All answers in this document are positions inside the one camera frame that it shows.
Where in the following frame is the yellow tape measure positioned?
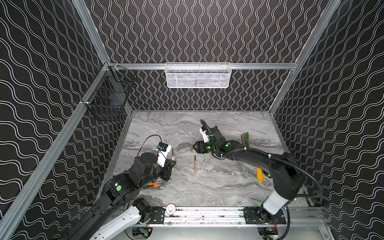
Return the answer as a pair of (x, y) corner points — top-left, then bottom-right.
(256, 168), (264, 182)

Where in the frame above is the black wire mesh basket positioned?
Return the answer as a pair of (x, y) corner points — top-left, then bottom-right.
(84, 64), (133, 122)

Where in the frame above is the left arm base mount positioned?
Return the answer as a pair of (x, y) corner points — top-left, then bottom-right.
(144, 207), (166, 225)

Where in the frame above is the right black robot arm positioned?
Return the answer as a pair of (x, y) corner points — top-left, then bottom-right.
(193, 126), (324, 223)

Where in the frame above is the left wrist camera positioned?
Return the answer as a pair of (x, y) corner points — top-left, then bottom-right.
(157, 142), (172, 168)

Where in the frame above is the aluminium front rail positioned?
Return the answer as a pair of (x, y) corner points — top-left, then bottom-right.
(98, 205), (326, 228)

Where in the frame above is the white wire mesh basket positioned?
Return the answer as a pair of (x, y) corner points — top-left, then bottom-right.
(165, 62), (232, 89)

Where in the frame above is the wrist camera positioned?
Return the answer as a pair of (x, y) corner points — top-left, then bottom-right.
(200, 127), (210, 143)
(157, 142), (172, 168)

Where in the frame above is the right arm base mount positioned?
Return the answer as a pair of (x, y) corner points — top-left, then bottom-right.
(244, 207), (287, 225)

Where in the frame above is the aluminium corner frame post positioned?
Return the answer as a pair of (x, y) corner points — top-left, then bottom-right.
(269, 0), (342, 116)

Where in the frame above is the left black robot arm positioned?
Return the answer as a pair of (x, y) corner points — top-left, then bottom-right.
(56, 153), (177, 240)

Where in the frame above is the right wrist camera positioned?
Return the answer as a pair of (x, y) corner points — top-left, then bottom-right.
(200, 127), (210, 143)

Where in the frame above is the white round knob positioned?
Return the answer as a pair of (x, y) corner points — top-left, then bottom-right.
(166, 204), (176, 216)

